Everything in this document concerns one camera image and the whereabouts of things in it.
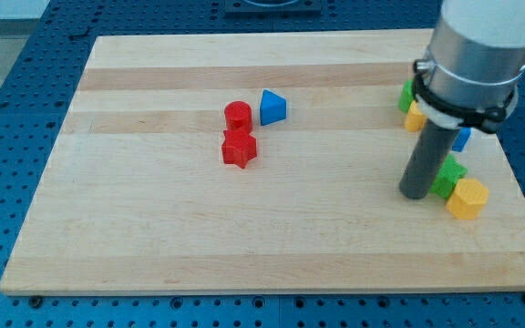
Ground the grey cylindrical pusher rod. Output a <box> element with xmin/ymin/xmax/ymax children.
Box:
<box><xmin>399</xmin><ymin>120</ymin><xmax>459</xmax><ymax>200</ymax></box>

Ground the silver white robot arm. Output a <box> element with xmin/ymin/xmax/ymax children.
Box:
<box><xmin>399</xmin><ymin>0</ymin><xmax>525</xmax><ymax>200</ymax></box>

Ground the yellow block behind arm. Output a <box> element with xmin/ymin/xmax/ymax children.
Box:
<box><xmin>404</xmin><ymin>100</ymin><xmax>427</xmax><ymax>132</ymax></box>

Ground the green star block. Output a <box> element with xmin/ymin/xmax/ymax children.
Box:
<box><xmin>429</xmin><ymin>154</ymin><xmax>468</xmax><ymax>200</ymax></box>

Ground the green circle block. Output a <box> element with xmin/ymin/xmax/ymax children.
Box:
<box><xmin>398</xmin><ymin>79</ymin><xmax>414</xmax><ymax>114</ymax></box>

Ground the red star block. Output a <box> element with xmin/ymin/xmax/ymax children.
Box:
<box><xmin>221</xmin><ymin>129</ymin><xmax>257</xmax><ymax>169</ymax></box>

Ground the blue block behind rod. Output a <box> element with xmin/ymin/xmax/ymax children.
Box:
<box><xmin>451</xmin><ymin>128</ymin><xmax>471</xmax><ymax>152</ymax></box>

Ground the yellow hexagon block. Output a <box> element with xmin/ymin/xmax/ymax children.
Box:
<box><xmin>446</xmin><ymin>179</ymin><xmax>489</xmax><ymax>220</ymax></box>

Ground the blue triangle block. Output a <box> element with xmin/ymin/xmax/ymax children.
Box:
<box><xmin>259</xmin><ymin>89</ymin><xmax>287</xmax><ymax>126</ymax></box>

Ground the red cylinder block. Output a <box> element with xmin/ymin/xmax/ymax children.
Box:
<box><xmin>224</xmin><ymin>100</ymin><xmax>252</xmax><ymax>133</ymax></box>

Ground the wooden board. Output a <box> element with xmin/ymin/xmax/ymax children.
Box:
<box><xmin>0</xmin><ymin>29</ymin><xmax>525</xmax><ymax>296</ymax></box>

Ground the black cable around arm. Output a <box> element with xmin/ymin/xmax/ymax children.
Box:
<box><xmin>411</xmin><ymin>72</ymin><xmax>519</xmax><ymax>135</ymax></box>

